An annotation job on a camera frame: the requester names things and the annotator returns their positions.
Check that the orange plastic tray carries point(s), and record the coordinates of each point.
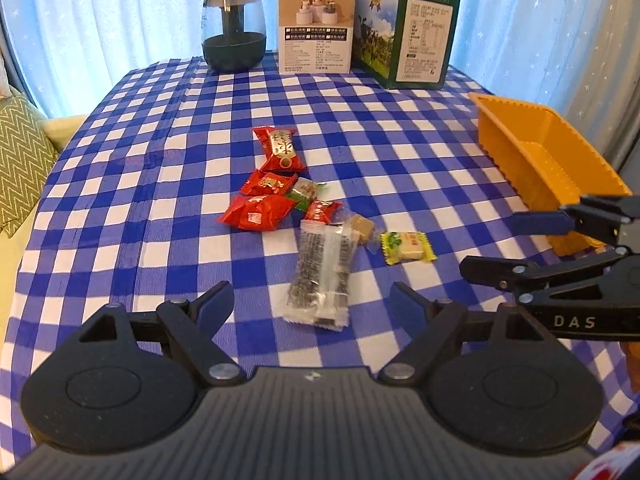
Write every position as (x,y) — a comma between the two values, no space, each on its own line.
(505,145)

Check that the glass jar with dark base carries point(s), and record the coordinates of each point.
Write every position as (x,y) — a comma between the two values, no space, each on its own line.
(232,50)

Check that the yellow-green candy packet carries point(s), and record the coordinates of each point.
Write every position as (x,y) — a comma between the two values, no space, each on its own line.
(407,245)

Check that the green cardboard box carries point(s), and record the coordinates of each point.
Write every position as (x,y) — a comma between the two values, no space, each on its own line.
(425,35)

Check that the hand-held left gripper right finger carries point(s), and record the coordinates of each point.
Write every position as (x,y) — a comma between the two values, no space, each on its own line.
(407,310)

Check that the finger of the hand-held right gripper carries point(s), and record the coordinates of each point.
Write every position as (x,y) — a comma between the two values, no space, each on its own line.
(500,271)
(540,223)

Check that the brown candy in clear wrapper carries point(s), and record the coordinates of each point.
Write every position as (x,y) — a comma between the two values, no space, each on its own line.
(361,227)

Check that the pale yellow sofa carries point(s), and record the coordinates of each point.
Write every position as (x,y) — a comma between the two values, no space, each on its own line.
(65,127)

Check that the small red snack packet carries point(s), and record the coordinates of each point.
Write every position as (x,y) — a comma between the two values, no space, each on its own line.
(321,211)

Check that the white cardboard box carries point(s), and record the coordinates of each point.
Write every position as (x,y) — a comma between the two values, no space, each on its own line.
(315,35)

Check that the green zigzag cushion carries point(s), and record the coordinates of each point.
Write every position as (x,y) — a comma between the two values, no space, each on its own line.
(22,160)

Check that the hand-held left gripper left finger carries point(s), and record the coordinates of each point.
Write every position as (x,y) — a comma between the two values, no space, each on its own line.
(216,305)

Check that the blue white checkered tablecloth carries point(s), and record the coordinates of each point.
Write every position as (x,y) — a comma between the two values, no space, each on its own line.
(150,185)

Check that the square red snack packet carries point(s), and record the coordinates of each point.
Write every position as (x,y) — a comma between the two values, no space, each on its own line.
(265,183)

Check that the wide red snack packet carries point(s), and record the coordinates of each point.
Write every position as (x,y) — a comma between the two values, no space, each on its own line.
(255,212)

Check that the long red gold-label packet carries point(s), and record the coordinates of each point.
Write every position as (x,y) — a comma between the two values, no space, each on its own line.
(277,150)

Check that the blue star-print curtain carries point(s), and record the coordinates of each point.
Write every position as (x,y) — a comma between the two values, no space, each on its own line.
(125,20)

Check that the clear sesame bar packet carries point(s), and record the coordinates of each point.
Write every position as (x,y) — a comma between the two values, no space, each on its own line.
(320,270)

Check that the green-wrapped candy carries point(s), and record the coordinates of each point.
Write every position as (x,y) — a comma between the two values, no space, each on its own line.
(306,191)

